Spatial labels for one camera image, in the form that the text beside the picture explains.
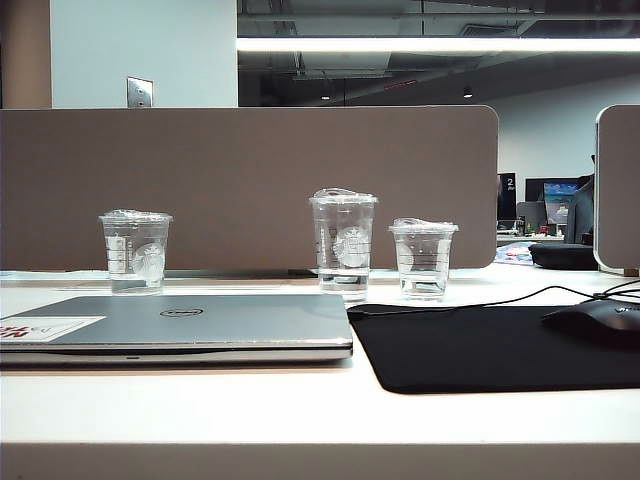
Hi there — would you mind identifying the small clear plastic cup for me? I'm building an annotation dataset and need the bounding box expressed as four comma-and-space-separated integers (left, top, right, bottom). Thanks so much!
387, 217, 460, 304

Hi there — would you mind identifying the tall clear plastic cup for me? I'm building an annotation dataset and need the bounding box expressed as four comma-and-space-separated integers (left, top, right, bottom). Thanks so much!
308, 188, 379, 304

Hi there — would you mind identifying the silver Dell laptop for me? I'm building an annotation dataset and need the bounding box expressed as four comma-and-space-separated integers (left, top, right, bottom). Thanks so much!
0, 293, 354, 369

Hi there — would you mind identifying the short clear plastic cup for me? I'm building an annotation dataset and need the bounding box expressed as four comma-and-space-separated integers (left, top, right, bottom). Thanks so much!
97, 208, 175, 297

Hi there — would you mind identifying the wide brown desk divider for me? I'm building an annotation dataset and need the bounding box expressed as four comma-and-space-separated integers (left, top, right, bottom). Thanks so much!
0, 103, 500, 274

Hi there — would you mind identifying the black mouse pad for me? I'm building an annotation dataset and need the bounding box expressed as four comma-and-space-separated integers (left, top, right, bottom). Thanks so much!
346, 302, 640, 396

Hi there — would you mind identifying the blue plastic packet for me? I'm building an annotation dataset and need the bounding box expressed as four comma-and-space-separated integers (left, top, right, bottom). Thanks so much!
495, 243, 534, 266

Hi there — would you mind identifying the black sign with number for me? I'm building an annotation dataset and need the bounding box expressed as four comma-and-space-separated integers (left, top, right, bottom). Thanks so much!
497, 172, 516, 221

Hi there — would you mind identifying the long ceiling light strip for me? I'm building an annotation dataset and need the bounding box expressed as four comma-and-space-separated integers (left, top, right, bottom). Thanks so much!
236, 37, 640, 53

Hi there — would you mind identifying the monitor with blue picture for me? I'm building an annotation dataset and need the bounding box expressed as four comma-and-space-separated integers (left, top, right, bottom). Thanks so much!
542, 179, 576, 226

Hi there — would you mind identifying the black padded pouch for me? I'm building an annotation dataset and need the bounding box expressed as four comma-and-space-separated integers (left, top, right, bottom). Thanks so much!
528, 242, 599, 271

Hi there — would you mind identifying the black computer mouse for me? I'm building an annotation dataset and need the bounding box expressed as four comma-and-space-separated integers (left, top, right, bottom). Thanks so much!
542, 298, 640, 346

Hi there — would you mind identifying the metal wall plate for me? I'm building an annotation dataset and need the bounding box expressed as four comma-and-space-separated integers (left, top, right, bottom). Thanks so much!
126, 75, 155, 109

